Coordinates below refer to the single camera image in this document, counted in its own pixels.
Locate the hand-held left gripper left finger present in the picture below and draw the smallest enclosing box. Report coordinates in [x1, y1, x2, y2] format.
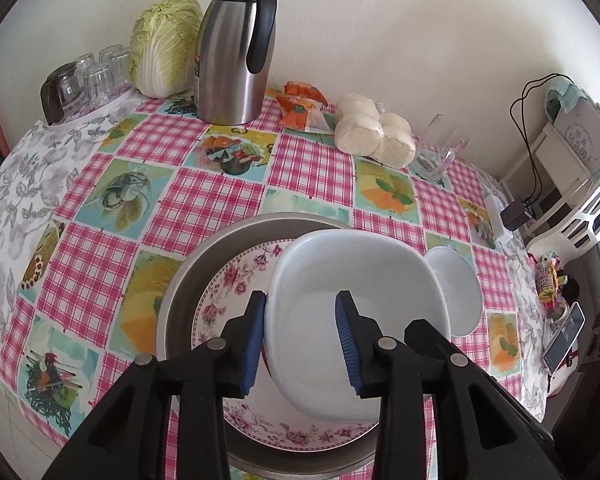
[42, 290, 268, 480]

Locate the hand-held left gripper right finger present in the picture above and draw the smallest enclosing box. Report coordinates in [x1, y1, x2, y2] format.
[335, 290, 556, 480]

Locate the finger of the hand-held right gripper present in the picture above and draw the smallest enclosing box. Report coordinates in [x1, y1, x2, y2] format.
[404, 317, 451, 361]

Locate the pale blue white bowl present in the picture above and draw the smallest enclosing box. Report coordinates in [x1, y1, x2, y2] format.
[424, 246, 483, 338]

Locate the floral rimmed white plate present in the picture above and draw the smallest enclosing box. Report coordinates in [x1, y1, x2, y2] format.
[192, 240, 381, 453]

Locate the white bowl red pattern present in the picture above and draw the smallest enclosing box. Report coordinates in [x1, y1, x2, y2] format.
[262, 230, 452, 423]

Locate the large stainless steel basin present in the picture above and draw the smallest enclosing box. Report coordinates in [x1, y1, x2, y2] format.
[156, 211, 433, 478]

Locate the yellow pink snack packet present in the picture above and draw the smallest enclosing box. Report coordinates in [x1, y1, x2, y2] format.
[530, 255, 566, 306]

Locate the small white box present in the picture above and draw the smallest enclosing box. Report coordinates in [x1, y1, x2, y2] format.
[485, 195, 513, 241]

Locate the smartphone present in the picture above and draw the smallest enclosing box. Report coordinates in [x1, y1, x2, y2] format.
[543, 301, 586, 373]

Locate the pink checkered tablecloth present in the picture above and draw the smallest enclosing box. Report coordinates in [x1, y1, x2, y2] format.
[0, 92, 548, 480]

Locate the black power adapter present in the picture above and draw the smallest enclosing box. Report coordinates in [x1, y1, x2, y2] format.
[501, 199, 533, 231]

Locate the clear glass mug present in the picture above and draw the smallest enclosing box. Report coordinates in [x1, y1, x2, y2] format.
[412, 140, 468, 183]

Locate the white lattice cabinet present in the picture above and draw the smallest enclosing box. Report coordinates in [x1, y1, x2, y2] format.
[525, 125, 600, 256]

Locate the tall clear glass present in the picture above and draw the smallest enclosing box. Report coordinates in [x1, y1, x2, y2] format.
[420, 114, 457, 161]

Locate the bag of steamed buns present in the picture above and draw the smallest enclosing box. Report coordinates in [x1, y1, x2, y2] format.
[334, 92, 417, 168]

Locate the white printed box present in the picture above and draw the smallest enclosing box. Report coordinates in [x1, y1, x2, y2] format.
[552, 95, 600, 166]

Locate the stainless steel thermos jug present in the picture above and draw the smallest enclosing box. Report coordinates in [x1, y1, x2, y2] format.
[194, 0, 276, 126]

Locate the teal cloth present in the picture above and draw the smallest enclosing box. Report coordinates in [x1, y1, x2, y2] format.
[545, 79, 588, 116]

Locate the clear drinking glass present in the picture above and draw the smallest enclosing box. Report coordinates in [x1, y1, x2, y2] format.
[85, 62, 117, 106]
[54, 67, 84, 111]
[74, 54, 99, 81]
[99, 45, 131, 88]

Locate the napa cabbage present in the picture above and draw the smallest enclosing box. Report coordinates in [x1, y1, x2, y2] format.
[127, 0, 203, 98]

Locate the black cable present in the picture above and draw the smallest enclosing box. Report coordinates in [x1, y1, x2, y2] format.
[510, 74, 571, 206]

